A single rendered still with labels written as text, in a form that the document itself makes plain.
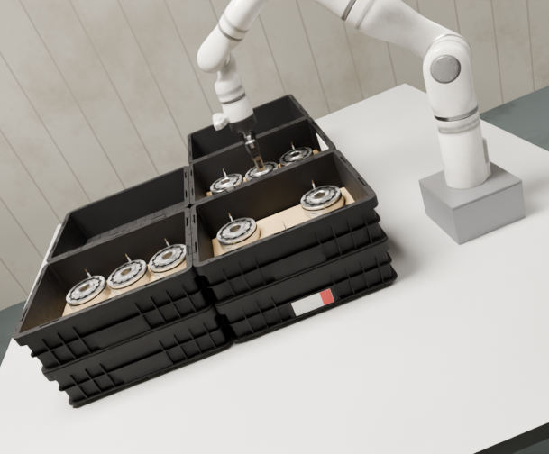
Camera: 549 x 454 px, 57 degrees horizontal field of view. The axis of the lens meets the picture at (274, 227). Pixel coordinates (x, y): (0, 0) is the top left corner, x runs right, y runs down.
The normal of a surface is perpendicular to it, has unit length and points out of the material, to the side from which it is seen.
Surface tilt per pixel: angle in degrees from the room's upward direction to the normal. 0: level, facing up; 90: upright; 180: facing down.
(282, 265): 90
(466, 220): 90
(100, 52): 90
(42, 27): 90
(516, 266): 0
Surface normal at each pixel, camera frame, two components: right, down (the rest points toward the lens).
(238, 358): -0.32, -0.81
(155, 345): 0.17, 0.46
